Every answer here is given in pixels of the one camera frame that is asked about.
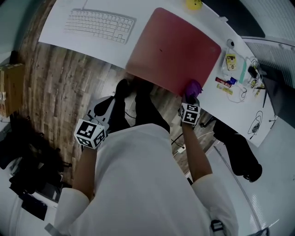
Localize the person's black trousers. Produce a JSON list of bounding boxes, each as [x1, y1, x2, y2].
[[114, 78, 171, 135]]

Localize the black office chair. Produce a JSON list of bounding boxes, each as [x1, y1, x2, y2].
[[212, 119, 263, 183], [0, 117, 72, 195]]

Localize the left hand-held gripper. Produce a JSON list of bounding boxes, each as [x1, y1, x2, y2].
[[74, 95, 116, 150]]

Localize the red snack packet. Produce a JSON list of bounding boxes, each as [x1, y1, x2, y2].
[[215, 77, 232, 88]]

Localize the person's white shirt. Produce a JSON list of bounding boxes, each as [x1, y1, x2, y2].
[[53, 123, 239, 236]]

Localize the person's left forearm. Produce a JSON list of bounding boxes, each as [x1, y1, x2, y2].
[[72, 145, 99, 201]]

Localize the white cable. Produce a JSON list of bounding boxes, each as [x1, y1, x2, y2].
[[226, 83, 249, 104]]

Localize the yellow label packet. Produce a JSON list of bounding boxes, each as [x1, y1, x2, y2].
[[225, 53, 237, 71]]

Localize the red mouse pad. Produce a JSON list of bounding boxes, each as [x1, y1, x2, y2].
[[125, 7, 222, 97]]

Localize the white mesh panel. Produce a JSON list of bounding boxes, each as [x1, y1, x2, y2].
[[243, 38, 295, 87]]

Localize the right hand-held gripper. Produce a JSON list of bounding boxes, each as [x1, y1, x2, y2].
[[178, 94, 201, 127]]

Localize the cardboard box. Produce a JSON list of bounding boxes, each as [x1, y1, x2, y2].
[[0, 63, 25, 118]]

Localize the purple cloth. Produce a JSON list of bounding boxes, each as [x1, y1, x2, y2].
[[183, 79, 204, 104]]

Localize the teal strip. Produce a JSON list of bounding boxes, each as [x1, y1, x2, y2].
[[238, 61, 248, 84]]

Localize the person's right forearm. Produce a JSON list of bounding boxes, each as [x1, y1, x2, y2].
[[181, 123, 213, 183]]

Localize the black earphone cable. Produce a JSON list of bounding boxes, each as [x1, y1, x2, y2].
[[247, 111, 264, 139]]

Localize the yellow round toy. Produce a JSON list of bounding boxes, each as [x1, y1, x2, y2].
[[186, 0, 203, 11]]

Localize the yellow stick packet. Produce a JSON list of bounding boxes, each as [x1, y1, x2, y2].
[[216, 84, 234, 96]]

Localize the white keyboard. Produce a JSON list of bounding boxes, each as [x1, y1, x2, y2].
[[63, 8, 137, 46]]

